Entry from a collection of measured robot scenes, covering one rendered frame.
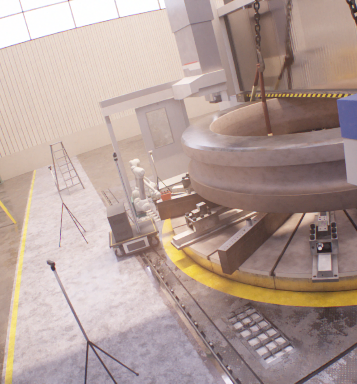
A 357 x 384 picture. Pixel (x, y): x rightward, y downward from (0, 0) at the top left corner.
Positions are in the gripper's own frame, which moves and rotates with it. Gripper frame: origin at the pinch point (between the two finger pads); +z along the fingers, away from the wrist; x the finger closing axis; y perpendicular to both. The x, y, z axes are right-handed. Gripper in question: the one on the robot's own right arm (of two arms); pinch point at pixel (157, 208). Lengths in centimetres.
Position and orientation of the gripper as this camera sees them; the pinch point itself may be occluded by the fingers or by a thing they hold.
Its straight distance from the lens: 644.0
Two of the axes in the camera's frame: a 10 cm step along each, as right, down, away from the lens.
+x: 2.1, 2.8, -9.4
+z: 2.4, 9.1, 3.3
